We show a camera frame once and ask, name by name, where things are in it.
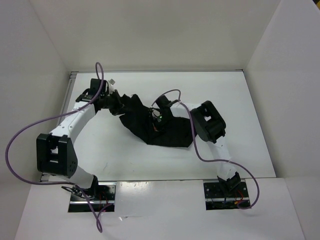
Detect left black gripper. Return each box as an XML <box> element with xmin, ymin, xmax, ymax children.
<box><xmin>100</xmin><ymin>89</ymin><xmax>132</xmax><ymax>116</ymax></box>

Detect black pleated skirt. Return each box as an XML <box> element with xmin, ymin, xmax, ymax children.
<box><xmin>119</xmin><ymin>94</ymin><xmax>193</xmax><ymax>148</ymax></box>

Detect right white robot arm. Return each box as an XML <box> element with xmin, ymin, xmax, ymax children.
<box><xmin>152</xmin><ymin>94</ymin><xmax>241</xmax><ymax>198</ymax></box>

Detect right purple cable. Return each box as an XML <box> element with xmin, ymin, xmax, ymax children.
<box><xmin>152</xmin><ymin>89</ymin><xmax>261</xmax><ymax>210</ymax></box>

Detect purple cable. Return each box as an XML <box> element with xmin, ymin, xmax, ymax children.
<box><xmin>5</xmin><ymin>61</ymin><xmax>105</xmax><ymax>234</ymax></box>
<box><xmin>152</xmin><ymin>89</ymin><xmax>261</xmax><ymax>210</ymax></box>

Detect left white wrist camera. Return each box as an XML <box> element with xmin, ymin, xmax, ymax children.
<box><xmin>106</xmin><ymin>78</ymin><xmax>116</xmax><ymax>95</ymax></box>

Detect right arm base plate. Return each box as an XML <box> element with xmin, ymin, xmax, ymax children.
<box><xmin>203</xmin><ymin>181</ymin><xmax>251</xmax><ymax>211</ymax></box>

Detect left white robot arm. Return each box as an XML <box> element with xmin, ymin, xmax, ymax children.
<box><xmin>36</xmin><ymin>78</ymin><xmax>124</xmax><ymax>200</ymax></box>

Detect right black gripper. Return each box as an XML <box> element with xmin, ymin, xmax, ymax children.
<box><xmin>147</xmin><ymin>113</ymin><xmax>173</xmax><ymax>142</ymax></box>

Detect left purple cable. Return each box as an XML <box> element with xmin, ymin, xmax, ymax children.
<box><xmin>5</xmin><ymin>61</ymin><xmax>105</xmax><ymax>234</ymax></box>

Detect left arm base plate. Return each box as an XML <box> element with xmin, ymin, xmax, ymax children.
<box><xmin>61</xmin><ymin>182</ymin><xmax>117</xmax><ymax>213</ymax></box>

